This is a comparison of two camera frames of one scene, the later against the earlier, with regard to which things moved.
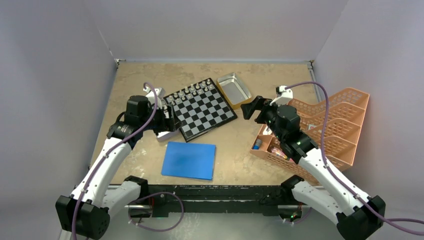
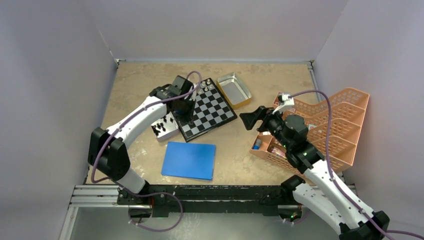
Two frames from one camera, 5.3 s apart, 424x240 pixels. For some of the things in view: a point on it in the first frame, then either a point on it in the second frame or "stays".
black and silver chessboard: (200, 109) stays
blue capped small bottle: (257, 144) stays
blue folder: (189, 160) stays
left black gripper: (168, 124) -> (188, 118)
